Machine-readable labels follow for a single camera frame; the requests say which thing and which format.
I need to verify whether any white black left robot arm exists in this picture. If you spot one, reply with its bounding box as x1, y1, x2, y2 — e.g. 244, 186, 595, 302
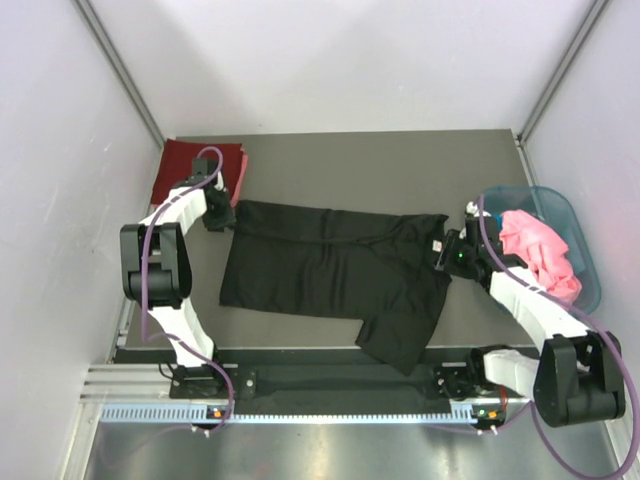
120, 172, 233, 397

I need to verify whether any blue t shirt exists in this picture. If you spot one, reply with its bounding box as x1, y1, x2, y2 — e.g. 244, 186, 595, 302
493, 215, 503, 231

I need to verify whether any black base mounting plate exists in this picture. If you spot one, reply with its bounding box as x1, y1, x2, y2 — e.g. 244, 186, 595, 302
164, 348, 500, 417

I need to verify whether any grey slotted cable duct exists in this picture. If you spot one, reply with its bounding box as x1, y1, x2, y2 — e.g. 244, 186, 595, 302
100, 403, 504, 425

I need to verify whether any folded dark red t shirt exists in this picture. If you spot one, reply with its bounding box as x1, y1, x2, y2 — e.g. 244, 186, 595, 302
150, 140, 248, 206

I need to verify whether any right aluminium corner post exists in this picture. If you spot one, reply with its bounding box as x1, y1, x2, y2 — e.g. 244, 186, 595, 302
517, 0, 614, 146

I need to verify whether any black t shirt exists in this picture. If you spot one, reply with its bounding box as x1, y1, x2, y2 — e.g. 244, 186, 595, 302
219, 200, 451, 375

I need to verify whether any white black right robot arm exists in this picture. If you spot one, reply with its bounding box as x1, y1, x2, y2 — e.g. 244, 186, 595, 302
432, 216, 626, 427

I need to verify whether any aluminium corner post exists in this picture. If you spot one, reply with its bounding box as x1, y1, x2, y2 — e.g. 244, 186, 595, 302
517, 0, 614, 146
74, 0, 166, 149

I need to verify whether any teal plastic laundry basket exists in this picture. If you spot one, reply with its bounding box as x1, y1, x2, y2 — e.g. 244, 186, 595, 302
483, 186, 601, 313

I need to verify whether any left aluminium corner post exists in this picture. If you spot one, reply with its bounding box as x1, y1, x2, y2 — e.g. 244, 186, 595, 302
74, 0, 166, 149

